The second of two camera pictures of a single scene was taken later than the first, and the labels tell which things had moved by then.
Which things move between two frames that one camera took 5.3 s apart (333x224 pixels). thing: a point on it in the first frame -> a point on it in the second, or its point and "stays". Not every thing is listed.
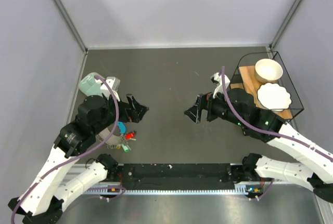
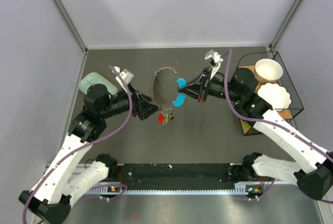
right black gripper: [204, 101] -> [194, 90]
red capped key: [129, 135] -> [161, 118]
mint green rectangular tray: [90, 86] stays
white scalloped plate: [274, 96] stays
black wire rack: [265, 76] stays
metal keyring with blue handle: [116, 138] -> [181, 98]
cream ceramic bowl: [268, 70] stays
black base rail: [178, 173] stays
